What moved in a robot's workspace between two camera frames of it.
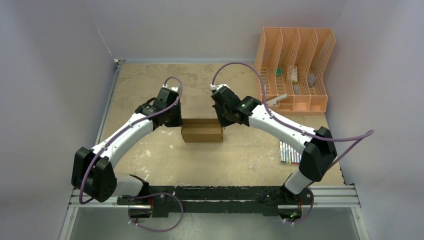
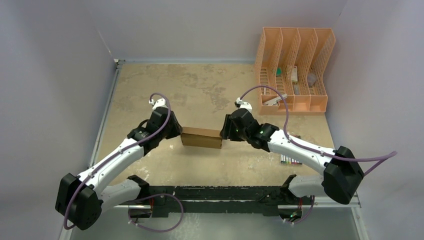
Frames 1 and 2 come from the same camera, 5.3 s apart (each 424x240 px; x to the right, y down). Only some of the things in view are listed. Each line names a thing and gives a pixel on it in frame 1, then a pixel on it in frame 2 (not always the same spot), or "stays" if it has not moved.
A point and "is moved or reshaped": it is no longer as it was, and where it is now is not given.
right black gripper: x=222 y=117 -> x=228 y=125
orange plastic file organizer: x=292 y=61 stays
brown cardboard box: x=201 y=130 is moved or reshaped
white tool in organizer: x=273 y=102 stays
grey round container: x=311 y=78 stays
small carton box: x=294 y=78 stays
